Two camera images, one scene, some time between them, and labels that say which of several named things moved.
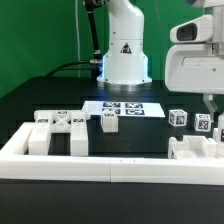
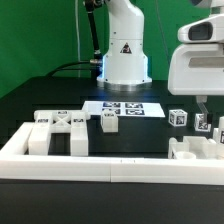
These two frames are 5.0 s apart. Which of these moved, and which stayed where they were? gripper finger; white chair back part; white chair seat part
Moved: gripper finger
Stayed: white chair back part; white chair seat part
